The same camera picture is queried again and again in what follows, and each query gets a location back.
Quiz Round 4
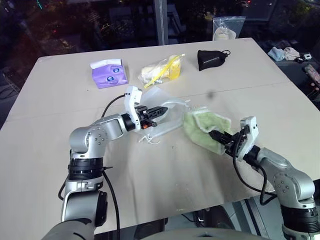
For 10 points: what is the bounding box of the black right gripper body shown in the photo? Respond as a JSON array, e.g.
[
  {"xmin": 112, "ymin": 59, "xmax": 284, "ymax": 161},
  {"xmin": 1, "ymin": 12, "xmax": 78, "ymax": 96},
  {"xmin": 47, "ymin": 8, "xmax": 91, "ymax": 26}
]
[{"xmin": 223, "ymin": 124, "xmax": 250, "ymax": 157}]

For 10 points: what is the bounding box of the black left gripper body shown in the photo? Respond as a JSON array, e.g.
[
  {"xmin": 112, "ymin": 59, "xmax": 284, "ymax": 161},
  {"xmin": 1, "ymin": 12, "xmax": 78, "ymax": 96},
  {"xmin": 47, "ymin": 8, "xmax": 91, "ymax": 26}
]
[{"xmin": 134, "ymin": 105, "xmax": 158, "ymax": 130}]

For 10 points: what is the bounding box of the pink patterned bundle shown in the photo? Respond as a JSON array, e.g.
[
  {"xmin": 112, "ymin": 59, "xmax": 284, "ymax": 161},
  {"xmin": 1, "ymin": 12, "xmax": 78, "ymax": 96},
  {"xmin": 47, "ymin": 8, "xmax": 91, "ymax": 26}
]
[{"xmin": 303, "ymin": 64, "xmax": 320, "ymax": 83}]

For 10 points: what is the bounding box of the purple tissue box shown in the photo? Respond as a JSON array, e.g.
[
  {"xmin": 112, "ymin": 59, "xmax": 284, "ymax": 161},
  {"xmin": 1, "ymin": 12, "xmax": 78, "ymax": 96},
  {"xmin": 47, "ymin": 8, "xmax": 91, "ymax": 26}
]
[{"xmin": 89, "ymin": 58, "xmax": 130, "ymax": 90}]

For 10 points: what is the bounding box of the translucent drawstring bag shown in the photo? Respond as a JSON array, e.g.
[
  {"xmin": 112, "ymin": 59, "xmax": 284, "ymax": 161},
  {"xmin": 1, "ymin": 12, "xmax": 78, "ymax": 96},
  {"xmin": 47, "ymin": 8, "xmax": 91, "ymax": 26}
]
[{"xmin": 137, "ymin": 86, "xmax": 191, "ymax": 146}]

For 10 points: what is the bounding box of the green microfiber cloth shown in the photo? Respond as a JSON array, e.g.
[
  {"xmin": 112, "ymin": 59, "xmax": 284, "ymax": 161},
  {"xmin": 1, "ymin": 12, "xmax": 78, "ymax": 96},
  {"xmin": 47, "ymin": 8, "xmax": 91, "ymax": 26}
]
[{"xmin": 183, "ymin": 106, "xmax": 236, "ymax": 155}]

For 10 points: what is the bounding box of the grey window frame post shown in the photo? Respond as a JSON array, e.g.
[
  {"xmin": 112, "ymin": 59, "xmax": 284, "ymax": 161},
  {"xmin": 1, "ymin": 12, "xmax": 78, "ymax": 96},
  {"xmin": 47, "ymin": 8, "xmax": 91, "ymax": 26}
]
[{"xmin": 154, "ymin": 0, "xmax": 169, "ymax": 46}]

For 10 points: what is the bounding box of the black drawstring pouch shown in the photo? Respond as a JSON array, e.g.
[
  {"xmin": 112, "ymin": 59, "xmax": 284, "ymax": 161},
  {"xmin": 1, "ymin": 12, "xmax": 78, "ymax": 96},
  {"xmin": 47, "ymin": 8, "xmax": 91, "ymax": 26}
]
[{"xmin": 196, "ymin": 49, "xmax": 231, "ymax": 72}]

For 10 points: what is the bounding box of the light blue cloth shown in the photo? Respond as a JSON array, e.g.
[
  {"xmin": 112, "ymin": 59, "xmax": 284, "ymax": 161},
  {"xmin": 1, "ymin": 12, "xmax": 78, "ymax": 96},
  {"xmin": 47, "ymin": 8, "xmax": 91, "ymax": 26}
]
[{"xmin": 267, "ymin": 46, "xmax": 286, "ymax": 62}]

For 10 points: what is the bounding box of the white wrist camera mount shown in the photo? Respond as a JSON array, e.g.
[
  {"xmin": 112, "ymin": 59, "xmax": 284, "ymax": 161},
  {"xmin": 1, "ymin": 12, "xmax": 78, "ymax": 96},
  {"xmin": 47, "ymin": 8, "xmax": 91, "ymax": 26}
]
[
  {"xmin": 236, "ymin": 116, "xmax": 258, "ymax": 161},
  {"xmin": 124, "ymin": 86, "xmax": 145, "ymax": 132}
]

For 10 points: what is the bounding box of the beige pink cloth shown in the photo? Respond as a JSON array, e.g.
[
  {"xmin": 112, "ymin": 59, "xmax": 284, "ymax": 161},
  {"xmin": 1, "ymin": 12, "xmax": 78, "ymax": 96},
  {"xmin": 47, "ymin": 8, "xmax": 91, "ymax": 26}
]
[{"xmin": 283, "ymin": 46, "xmax": 301, "ymax": 61}]

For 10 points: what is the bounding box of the dark side table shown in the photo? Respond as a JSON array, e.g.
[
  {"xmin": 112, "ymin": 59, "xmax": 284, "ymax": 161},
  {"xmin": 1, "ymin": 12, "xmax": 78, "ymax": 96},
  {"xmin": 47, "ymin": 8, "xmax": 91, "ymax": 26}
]
[{"xmin": 259, "ymin": 39, "xmax": 320, "ymax": 101}]

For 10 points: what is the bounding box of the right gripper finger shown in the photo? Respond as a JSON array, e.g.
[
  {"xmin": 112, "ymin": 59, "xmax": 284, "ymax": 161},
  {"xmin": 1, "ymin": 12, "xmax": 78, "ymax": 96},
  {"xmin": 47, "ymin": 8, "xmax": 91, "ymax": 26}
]
[
  {"xmin": 208, "ymin": 129, "xmax": 232, "ymax": 146},
  {"xmin": 221, "ymin": 131, "xmax": 237, "ymax": 141}
]

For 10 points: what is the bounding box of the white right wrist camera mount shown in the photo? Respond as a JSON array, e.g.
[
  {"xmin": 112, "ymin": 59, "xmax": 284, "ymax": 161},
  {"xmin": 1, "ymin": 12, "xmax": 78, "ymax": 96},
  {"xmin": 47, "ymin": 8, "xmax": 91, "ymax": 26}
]
[{"xmin": 236, "ymin": 116, "xmax": 258, "ymax": 161}]

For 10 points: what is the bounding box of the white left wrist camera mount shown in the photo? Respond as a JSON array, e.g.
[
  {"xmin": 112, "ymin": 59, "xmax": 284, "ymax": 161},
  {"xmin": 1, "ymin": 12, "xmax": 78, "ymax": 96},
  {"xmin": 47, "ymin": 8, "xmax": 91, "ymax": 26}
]
[{"xmin": 124, "ymin": 86, "xmax": 145, "ymax": 132}]

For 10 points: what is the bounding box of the small black white device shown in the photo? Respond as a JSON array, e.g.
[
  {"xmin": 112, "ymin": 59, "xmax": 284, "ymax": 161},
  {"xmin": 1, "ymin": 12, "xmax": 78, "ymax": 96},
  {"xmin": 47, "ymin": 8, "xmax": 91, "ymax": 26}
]
[{"xmin": 296, "ymin": 52, "xmax": 312, "ymax": 63}]

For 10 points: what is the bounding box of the clear zip bag cream item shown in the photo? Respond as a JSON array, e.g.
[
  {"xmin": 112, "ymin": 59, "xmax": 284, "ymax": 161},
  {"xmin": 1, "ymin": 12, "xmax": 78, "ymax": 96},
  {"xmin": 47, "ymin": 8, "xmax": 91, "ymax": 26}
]
[{"xmin": 212, "ymin": 16, "xmax": 247, "ymax": 41}]

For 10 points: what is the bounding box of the clear bag with yellow items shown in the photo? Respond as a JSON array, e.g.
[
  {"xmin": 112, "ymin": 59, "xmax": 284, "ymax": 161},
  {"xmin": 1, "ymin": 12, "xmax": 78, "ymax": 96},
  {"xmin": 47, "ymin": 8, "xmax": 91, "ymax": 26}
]
[{"xmin": 138, "ymin": 52, "xmax": 186, "ymax": 89}]

